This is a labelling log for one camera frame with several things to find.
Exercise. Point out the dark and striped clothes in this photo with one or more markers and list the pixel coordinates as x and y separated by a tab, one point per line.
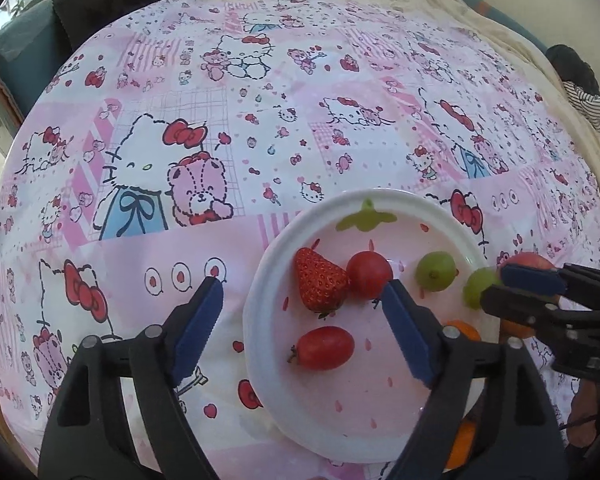
578	80

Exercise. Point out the white strawberry pattern plate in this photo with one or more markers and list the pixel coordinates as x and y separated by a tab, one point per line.
364	411

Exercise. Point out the right hand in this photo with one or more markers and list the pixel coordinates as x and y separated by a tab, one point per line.
584	404

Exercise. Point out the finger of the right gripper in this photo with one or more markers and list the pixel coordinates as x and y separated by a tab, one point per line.
579	284
532	311

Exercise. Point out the red strawberry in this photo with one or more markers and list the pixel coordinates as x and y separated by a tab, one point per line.
322	285

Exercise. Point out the dark blanket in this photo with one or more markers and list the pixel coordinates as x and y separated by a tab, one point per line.
35	43

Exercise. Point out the pink cartoon cat bedsheet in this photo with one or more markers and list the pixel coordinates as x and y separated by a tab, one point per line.
178	141

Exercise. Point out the red grape tomato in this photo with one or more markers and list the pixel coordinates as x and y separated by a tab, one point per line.
324	348

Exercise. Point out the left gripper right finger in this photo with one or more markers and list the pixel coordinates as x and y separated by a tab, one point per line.
496	386

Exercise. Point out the green lime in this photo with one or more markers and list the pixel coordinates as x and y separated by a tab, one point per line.
435	271
476	284

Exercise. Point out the small red round fruit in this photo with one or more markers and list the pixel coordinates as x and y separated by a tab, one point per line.
368	272

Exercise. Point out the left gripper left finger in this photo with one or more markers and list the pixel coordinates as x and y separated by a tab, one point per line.
117	415

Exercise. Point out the large red apple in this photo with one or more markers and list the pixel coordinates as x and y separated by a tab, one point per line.
530	259

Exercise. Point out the orange tangerine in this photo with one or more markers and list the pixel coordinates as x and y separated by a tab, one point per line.
511	329
466	329
462	444

